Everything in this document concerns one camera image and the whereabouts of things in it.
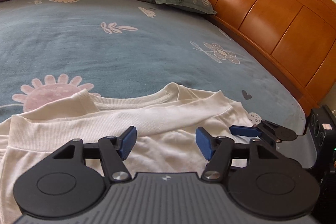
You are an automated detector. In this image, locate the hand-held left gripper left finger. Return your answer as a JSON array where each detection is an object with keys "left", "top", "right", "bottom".
[{"left": 52, "top": 126, "right": 137, "bottom": 182}]

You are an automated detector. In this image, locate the blue floral bed sheet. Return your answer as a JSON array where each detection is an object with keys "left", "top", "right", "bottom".
[{"left": 0, "top": 0, "right": 307, "bottom": 169}]

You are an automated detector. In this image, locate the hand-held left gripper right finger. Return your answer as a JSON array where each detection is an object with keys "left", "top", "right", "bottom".
[{"left": 196, "top": 126, "right": 280, "bottom": 182}]

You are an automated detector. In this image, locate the wooden headboard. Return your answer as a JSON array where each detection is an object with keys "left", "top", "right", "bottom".
[{"left": 172, "top": 0, "right": 336, "bottom": 114}]

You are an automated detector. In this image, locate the white printed long-sleeve shirt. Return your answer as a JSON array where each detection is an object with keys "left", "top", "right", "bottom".
[{"left": 0, "top": 82, "right": 255, "bottom": 224}]

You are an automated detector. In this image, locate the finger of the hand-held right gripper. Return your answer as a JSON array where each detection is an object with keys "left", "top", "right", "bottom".
[{"left": 229, "top": 120, "right": 279, "bottom": 145}]

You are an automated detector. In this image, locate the black box device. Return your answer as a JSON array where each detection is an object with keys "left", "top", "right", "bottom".
[{"left": 306, "top": 105, "right": 336, "bottom": 169}]

